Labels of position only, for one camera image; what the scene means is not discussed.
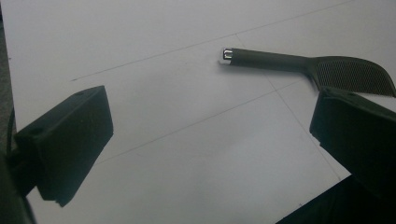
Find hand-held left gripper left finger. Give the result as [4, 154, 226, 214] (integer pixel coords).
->
[13, 85, 115, 208]

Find black comb with handle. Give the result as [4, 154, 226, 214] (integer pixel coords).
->
[221, 47, 396, 99]

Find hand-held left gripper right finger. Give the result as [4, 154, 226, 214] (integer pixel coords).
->
[308, 86, 396, 200]

